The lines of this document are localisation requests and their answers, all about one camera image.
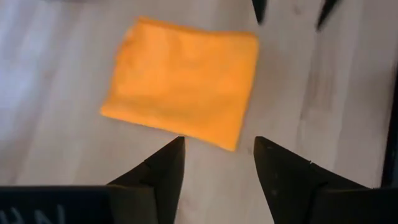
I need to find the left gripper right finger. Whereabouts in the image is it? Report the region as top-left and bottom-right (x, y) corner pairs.
(252, 136), (398, 224)

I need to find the large orange microfiber towel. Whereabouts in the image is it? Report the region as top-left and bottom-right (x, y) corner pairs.
(99, 16), (260, 152)

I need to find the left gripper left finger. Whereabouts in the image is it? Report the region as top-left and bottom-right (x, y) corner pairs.
(0, 136), (187, 224)

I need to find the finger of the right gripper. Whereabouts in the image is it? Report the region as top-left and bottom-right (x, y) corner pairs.
(251, 0), (268, 26)
(315, 0), (340, 32)

